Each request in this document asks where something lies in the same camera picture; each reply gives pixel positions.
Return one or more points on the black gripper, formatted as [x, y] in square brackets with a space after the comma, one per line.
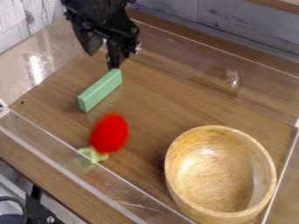
[101, 19]

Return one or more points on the red plush strawberry toy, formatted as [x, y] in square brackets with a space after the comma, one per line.
[107, 138]

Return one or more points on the round wooden bowl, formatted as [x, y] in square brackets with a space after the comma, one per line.
[220, 175]

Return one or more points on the green rectangular block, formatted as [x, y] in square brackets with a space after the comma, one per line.
[99, 90]

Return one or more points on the black metal stand base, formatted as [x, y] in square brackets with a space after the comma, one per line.
[37, 213]

